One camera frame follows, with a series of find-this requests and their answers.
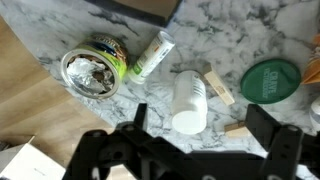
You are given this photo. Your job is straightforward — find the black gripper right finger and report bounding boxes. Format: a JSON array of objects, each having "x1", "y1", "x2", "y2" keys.
[{"x1": 246, "y1": 103, "x2": 320, "y2": 180}]

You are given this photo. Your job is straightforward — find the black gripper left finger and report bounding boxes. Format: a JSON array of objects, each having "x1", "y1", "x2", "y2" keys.
[{"x1": 63, "y1": 103, "x2": 191, "y2": 180}]

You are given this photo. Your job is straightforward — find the white pill bottle orange label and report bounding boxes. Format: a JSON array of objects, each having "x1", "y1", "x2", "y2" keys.
[{"x1": 170, "y1": 69, "x2": 208, "y2": 136}]

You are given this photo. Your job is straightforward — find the yellow green nut can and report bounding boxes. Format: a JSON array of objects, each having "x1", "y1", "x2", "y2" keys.
[{"x1": 60, "y1": 33, "x2": 129, "y2": 100}]

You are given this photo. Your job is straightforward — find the white cardboard box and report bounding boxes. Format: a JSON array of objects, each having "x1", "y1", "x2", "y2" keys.
[{"x1": 0, "y1": 135, "x2": 67, "y2": 180}]

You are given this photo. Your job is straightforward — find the small light wooden block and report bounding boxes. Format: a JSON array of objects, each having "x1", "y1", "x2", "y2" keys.
[{"x1": 223, "y1": 121, "x2": 252, "y2": 139}]

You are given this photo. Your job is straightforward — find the green plastic lid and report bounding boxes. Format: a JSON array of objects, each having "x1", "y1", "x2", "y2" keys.
[{"x1": 239, "y1": 58, "x2": 302, "y2": 105}]

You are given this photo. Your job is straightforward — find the orange brown wooden piece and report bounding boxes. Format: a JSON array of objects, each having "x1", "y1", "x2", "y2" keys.
[{"x1": 301, "y1": 33, "x2": 320, "y2": 86}]

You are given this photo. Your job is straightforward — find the long light wooden block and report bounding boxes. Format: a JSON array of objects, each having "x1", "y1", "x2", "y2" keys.
[{"x1": 203, "y1": 63, "x2": 236, "y2": 107}]

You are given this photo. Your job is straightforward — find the white green tube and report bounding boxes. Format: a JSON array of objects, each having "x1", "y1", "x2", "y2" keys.
[{"x1": 127, "y1": 30, "x2": 176, "y2": 85}]

